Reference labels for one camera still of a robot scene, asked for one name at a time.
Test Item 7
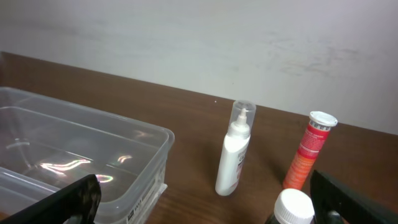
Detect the white calamine lotion bottle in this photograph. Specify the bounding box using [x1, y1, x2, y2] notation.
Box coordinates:
[215, 100, 256, 196]

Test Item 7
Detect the dark bottle white cap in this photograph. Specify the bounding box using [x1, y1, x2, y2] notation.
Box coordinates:
[265, 189, 315, 224]

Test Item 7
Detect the clear plastic container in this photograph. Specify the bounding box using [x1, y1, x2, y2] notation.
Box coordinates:
[1, 87, 175, 223]

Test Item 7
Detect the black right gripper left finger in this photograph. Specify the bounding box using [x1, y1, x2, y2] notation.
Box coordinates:
[1, 174, 101, 224]

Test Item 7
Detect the orange Redoxon tablet tube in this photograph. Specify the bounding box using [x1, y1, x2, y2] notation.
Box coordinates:
[282, 111, 338, 190]

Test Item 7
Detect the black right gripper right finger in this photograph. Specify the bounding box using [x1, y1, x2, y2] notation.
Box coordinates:
[310, 170, 397, 224]

